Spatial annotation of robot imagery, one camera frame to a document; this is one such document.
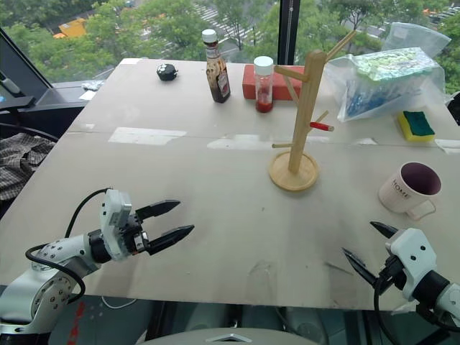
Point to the yellow green sponge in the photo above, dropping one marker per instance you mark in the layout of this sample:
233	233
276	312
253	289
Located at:
418	124

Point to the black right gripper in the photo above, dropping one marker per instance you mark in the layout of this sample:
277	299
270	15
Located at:
391	274

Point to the filled clear zip bag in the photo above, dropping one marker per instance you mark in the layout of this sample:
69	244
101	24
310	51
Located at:
377	90

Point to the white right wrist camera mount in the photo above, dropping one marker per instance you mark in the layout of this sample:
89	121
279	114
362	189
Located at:
413	251

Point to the black window frame post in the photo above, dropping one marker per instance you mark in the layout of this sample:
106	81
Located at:
287	32

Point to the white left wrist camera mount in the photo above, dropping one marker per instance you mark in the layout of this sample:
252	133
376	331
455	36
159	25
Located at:
115	215

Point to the red brick block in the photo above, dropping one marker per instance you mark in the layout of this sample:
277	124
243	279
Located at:
249	82

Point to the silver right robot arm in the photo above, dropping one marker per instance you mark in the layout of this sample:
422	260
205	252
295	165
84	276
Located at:
436	287

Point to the grey rounded robot torso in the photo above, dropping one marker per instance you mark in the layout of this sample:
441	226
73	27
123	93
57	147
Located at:
223	338

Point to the empty clear plastic bag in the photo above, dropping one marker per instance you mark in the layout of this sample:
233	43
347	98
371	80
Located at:
413	36

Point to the dark sauce bottle white cap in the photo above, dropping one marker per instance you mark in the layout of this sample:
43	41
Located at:
218	79

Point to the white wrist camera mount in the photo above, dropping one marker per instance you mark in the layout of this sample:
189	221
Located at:
413	251
115	215

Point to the checkered cloth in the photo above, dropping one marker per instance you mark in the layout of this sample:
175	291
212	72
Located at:
21	161

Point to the white paper slip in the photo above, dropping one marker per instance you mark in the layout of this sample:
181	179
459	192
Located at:
86	95

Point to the black round gadget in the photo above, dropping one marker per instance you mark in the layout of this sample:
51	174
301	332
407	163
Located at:
166	72

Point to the wooden mug tree stand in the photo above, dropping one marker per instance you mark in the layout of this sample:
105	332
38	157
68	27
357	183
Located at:
300	143

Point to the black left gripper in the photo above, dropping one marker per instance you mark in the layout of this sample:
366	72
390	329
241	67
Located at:
136	237

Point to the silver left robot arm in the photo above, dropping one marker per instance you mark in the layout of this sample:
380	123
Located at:
54	251

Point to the clear jar with red sauce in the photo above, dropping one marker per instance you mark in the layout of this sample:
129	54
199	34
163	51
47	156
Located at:
264	90

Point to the white mug purple interior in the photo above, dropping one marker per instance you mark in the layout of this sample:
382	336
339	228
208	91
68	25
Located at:
395	194

